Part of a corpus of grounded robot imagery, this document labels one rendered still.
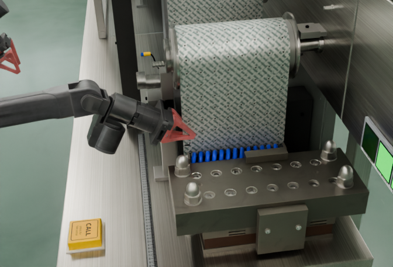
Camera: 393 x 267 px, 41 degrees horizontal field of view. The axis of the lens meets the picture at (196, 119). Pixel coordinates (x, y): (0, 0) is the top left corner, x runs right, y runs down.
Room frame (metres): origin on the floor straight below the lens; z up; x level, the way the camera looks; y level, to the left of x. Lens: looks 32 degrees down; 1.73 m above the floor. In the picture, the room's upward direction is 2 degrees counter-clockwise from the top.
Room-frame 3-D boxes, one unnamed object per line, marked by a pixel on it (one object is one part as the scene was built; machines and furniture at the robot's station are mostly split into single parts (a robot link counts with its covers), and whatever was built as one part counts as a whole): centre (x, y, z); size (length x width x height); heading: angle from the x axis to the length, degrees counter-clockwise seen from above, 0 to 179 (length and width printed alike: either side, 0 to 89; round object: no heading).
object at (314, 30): (1.06, -0.25, 1.28); 0.06 x 0.05 x 0.02; 97
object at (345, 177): (0.84, -0.31, 1.05); 0.04 x 0.04 x 0.04
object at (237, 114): (0.98, -0.08, 1.11); 0.23 x 0.01 x 0.18; 97
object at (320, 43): (1.06, -0.25, 1.25); 0.07 x 0.04 x 0.04; 97
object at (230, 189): (0.87, -0.14, 1.00); 0.40 x 0.16 x 0.06; 97
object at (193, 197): (0.80, 0.01, 1.05); 0.04 x 0.04 x 0.04
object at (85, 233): (0.84, 0.25, 0.91); 0.07 x 0.07 x 0.02; 7
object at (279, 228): (0.78, -0.17, 0.96); 0.10 x 0.03 x 0.11; 97
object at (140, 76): (1.05, 0.12, 1.18); 0.04 x 0.02 x 0.04; 7
